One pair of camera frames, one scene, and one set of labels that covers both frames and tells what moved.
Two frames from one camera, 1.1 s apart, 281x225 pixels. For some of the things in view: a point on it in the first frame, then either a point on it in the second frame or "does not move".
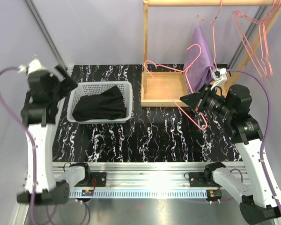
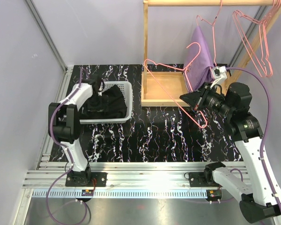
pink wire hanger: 194,59 to 189,80
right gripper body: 208,100 does not move
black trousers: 109,105 does not move
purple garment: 199,69 does not move
